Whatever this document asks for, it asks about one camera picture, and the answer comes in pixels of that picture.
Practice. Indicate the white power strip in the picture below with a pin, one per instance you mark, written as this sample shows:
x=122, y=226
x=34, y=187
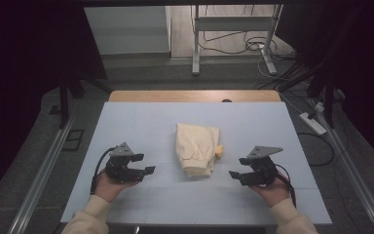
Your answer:
x=312, y=123

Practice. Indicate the white metal stand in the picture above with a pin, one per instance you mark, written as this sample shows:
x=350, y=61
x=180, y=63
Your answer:
x=230, y=23

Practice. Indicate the white plug adapter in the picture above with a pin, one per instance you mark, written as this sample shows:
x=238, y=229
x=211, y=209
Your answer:
x=319, y=107

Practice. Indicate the person's right hand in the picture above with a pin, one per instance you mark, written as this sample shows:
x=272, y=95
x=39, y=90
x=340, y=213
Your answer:
x=272, y=193

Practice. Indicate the black floor socket plate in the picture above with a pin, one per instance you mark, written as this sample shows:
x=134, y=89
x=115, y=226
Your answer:
x=73, y=139

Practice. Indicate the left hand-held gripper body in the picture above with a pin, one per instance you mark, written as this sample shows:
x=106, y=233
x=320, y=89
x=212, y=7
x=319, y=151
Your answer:
x=120, y=169

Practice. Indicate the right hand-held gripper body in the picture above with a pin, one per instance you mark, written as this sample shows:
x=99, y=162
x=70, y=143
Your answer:
x=263, y=172

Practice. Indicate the aluminium rail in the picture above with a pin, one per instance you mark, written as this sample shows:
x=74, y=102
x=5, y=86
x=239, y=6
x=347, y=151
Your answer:
x=42, y=175
x=354, y=175

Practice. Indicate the wooden table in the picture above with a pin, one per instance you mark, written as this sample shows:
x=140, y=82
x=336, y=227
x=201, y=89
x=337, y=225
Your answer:
x=175, y=96

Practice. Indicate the cream baby pants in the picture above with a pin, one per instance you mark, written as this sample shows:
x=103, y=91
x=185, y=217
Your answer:
x=194, y=146

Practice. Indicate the black metal stand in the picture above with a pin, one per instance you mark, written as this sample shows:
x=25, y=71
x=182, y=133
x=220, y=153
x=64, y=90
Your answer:
x=64, y=97
x=329, y=97

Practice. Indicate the person's left hand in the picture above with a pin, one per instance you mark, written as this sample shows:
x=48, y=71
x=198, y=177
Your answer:
x=110, y=188

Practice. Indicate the black round table grommet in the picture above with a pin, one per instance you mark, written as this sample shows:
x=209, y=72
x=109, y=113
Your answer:
x=226, y=100

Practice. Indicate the dark curtain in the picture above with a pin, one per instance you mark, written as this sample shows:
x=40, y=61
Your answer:
x=370, y=65
x=22, y=65

